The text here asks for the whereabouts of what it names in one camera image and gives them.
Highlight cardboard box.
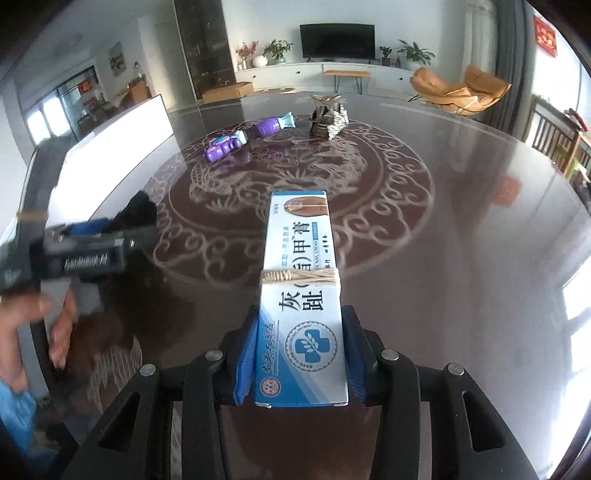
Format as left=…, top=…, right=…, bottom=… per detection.
left=202, top=82, right=254, bottom=104

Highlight white standing air conditioner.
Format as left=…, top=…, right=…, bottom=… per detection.
left=466, top=0, right=499, bottom=79

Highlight person's left hand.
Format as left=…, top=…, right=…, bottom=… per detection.
left=0, top=293, right=78, bottom=393

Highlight tall white panel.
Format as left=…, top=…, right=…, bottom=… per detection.
left=92, top=93, right=175, bottom=204

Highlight white television cabinet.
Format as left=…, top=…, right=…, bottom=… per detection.
left=235, top=59, right=416, bottom=93

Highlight low white panel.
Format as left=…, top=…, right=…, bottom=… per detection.
left=46, top=131, right=121, bottom=227

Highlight grey curtain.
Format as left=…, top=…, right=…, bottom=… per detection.
left=496, top=0, right=532, bottom=123

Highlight wooden dining chair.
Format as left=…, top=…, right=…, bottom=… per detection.
left=531, top=95, right=583, bottom=162

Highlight black fuzzy cloth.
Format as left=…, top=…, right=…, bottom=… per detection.
left=113, top=191, right=158, bottom=230

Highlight wall painting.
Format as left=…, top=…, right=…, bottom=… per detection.
left=108, top=41, right=127, bottom=77

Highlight red flowers in vase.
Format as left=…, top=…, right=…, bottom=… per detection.
left=235, top=41, right=259, bottom=71

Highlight dark patterned desktop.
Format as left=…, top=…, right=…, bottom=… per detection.
left=44, top=90, right=591, bottom=480

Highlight purple packet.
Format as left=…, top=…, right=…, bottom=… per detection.
left=204, top=112, right=296, bottom=163

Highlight red wall hanging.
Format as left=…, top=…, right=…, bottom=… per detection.
left=533, top=14, right=559, bottom=58

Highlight wooden side cabinet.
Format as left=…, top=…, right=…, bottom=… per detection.
left=127, top=80, right=153, bottom=104

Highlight orange lounge chair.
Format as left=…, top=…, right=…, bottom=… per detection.
left=410, top=65, right=512, bottom=116

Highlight large green potted plant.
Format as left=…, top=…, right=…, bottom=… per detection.
left=397, top=41, right=435, bottom=70

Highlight wooden bench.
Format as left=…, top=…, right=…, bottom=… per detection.
left=323, top=69, right=371, bottom=95

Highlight blue white ointment box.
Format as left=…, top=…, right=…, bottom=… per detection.
left=253, top=191, right=350, bottom=409

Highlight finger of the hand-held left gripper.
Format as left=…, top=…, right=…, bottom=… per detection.
left=60, top=219, right=116, bottom=239
left=113, top=224, right=160, bottom=254

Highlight black television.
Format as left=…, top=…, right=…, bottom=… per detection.
left=300, top=23, right=376, bottom=61

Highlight leafy green potted plant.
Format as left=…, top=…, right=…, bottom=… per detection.
left=263, top=39, right=294, bottom=64

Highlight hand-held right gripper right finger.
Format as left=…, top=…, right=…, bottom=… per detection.
left=342, top=305, right=527, bottom=480

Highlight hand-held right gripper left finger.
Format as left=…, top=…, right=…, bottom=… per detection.
left=69, top=316, right=260, bottom=480

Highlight black display cabinet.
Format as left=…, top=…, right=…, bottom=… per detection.
left=174, top=0, right=236, bottom=100

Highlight white door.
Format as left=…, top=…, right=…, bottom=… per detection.
left=154, top=21, right=183, bottom=112

